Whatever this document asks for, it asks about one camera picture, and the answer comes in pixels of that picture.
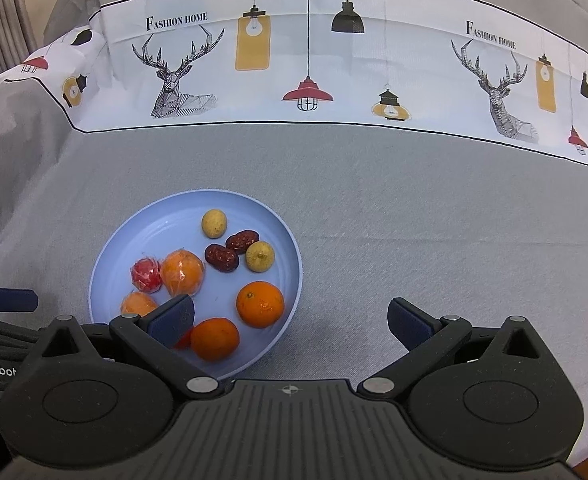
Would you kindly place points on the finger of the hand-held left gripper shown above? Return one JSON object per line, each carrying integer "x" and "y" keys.
{"x": 9, "y": 300}

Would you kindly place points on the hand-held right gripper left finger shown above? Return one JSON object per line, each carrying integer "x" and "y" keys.
{"x": 171, "y": 318}

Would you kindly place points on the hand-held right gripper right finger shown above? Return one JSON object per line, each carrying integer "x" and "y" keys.
{"x": 408, "y": 323}

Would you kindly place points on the red plastic-wrapped fruit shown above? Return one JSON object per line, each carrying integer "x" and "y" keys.
{"x": 147, "y": 275}
{"x": 184, "y": 340}

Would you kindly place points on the plastic-wrapped orange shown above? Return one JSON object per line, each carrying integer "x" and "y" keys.
{"x": 182, "y": 272}
{"x": 137, "y": 304}

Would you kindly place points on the bare mandarin orange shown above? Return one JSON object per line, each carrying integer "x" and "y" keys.
{"x": 260, "y": 304}
{"x": 214, "y": 339}

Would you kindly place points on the dark red jujube date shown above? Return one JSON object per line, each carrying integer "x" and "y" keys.
{"x": 242, "y": 241}
{"x": 221, "y": 258}

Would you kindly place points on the light blue plate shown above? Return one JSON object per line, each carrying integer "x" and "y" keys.
{"x": 174, "y": 225}

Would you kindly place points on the small yellow-green fruit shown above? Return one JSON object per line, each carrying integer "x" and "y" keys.
{"x": 214, "y": 223}
{"x": 260, "y": 256}

